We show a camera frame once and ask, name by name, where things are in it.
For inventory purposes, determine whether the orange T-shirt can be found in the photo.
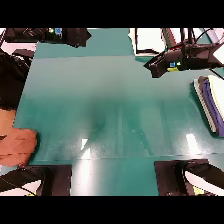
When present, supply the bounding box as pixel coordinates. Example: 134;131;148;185
0;127;38;168

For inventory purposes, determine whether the grey striped folded garment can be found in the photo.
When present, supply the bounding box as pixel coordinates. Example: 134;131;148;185
193;79;218;134

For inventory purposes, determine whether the brown garment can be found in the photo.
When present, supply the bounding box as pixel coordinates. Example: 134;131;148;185
0;108;17;131

